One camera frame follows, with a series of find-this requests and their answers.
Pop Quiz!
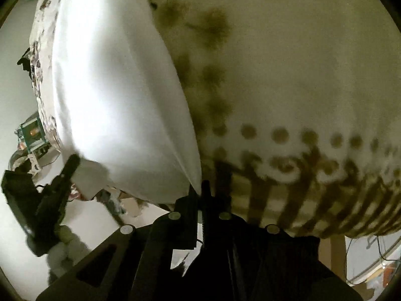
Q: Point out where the white printed small garment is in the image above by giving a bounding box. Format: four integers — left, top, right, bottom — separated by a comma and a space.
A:
29, 0, 401, 239

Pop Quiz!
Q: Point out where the wooden post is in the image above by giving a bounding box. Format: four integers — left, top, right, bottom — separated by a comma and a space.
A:
329, 235, 347, 281

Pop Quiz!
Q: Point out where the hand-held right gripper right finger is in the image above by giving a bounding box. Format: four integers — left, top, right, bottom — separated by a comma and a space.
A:
201, 180, 364, 301

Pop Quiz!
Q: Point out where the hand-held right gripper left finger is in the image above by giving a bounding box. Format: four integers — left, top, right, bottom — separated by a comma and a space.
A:
36, 194, 201, 301

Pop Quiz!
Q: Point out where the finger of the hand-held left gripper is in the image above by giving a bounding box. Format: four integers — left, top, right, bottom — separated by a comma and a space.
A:
37, 153, 81, 224

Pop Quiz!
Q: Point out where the colourful cloth pile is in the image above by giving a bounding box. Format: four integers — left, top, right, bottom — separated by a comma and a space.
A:
67, 183, 148, 224

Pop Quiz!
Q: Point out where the teal framed lantern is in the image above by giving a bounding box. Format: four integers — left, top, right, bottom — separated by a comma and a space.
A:
16, 113, 47, 154

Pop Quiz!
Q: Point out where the black cable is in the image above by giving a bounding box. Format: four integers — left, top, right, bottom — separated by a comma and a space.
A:
366, 235, 396, 262

